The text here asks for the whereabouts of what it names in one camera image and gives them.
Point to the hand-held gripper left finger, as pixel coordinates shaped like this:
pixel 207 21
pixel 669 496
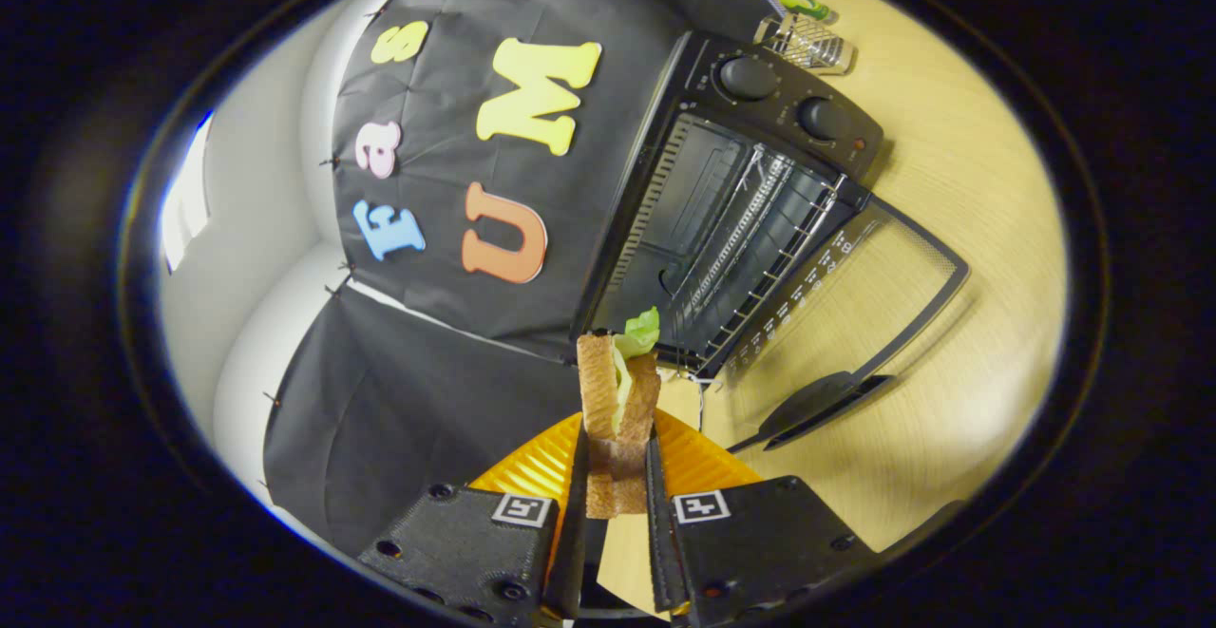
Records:
pixel 475 542

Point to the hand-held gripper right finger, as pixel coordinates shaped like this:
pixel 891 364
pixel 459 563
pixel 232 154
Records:
pixel 750 542

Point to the toast sandwich with lettuce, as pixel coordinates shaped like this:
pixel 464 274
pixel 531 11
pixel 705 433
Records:
pixel 598 390

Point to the black toaster oven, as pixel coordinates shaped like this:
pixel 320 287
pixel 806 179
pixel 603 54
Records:
pixel 788 115

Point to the black backdrop cloth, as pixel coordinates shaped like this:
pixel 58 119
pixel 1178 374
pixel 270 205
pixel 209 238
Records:
pixel 446 400

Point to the blue white striped straw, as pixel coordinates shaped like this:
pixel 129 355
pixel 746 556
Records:
pixel 774 3

